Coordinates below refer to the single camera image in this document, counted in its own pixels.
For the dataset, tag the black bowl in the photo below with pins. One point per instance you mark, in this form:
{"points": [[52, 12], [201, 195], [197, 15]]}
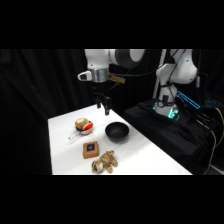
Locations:
{"points": [[117, 131]]}

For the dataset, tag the black draped robot stand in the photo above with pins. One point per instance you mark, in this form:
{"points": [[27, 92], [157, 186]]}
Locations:
{"points": [[166, 133]]}

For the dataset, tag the tan wrist camera box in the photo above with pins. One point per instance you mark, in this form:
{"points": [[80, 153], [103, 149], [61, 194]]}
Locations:
{"points": [[117, 79]]}

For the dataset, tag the small silver metal pot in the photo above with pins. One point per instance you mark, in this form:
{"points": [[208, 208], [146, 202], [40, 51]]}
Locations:
{"points": [[81, 132]]}

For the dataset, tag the black curtain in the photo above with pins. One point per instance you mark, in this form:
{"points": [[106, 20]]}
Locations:
{"points": [[36, 100]]}

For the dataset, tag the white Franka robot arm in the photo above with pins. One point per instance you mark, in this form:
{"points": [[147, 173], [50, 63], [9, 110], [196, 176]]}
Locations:
{"points": [[100, 59]]}

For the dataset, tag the red orange toy vegetable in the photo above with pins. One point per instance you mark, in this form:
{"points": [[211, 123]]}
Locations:
{"points": [[88, 126]]}

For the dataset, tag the wooden block with blue square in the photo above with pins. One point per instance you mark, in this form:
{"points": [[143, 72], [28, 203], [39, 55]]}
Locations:
{"points": [[90, 149]]}

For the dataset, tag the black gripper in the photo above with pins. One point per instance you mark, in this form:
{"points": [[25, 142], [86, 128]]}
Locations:
{"points": [[101, 90]]}

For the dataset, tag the striped tiger plush toy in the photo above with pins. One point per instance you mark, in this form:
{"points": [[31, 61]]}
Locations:
{"points": [[104, 161]]}

